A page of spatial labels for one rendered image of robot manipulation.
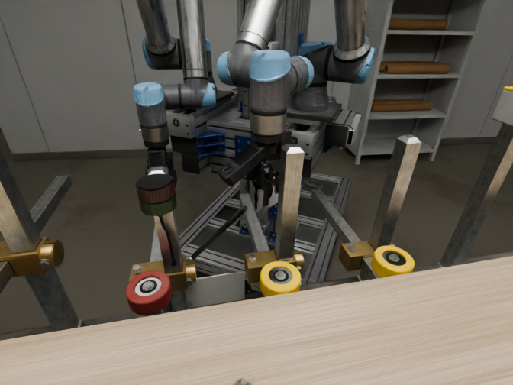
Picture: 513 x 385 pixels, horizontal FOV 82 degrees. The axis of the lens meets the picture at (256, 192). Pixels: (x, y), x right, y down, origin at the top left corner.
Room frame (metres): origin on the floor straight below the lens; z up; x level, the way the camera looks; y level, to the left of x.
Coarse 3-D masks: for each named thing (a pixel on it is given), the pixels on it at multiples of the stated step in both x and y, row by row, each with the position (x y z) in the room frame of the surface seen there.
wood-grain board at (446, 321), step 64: (512, 256) 0.49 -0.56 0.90; (128, 320) 0.31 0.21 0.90; (192, 320) 0.32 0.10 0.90; (256, 320) 0.32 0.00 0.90; (320, 320) 0.32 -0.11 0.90; (384, 320) 0.32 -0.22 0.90; (448, 320) 0.33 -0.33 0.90; (512, 320) 0.33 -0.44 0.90; (0, 384) 0.21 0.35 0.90; (64, 384) 0.21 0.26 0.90; (128, 384) 0.21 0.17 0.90; (192, 384) 0.22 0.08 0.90; (256, 384) 0.22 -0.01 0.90; (320, 384) 0.22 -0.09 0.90; (384, 384) 0.22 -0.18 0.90; (448, 384) 0.22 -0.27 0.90; (512, 384) 0.22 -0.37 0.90
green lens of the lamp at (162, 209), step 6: (174, 198) 0.42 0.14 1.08; (144, 204) 0.40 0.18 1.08; (150, 204) 0.39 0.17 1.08; (156, 204) 0.39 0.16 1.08; (162, 204) 0.40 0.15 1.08; (168, 204) 0.40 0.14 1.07; (174, 204) 0.42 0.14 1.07; (144, 210) 0.40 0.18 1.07; (150, 210) 0.39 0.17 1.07; (156, 210) 0.39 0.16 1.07; (162, 210) 0.40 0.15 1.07; (168, 210) 0.40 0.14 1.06
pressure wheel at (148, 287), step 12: (144, 276) 0.41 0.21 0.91; (156, 276) 0.41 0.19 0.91; (132, 288) 0.38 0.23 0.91; (144, 288) 0.38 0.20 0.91; (156, 288) 0.38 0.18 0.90; (168, 288) 0.38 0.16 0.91; (132, 300) 0.35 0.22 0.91; (144, 300) 0.35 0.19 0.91; (156, 300) 0.35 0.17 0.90; (168, 300) 0.37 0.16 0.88; (144, 312) 0.34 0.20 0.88
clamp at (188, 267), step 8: (136, 264) 0.47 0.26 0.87; (144, 264) 0.47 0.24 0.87; (152, 264) 0.47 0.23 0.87; (160, 264) 0.47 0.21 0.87; (184, 264) 0.48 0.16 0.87; (192, 264) 0.48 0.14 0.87; (176, 272) 0.45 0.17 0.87; (184, 272) 0.45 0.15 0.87; (192, 272) 0.46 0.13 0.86; (176, 280) 0.45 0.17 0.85; (184, 280) 0.45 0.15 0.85; (192, 280) 0.45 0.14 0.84; (176, 288) 0.45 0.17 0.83; (184, 288) 0.45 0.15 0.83
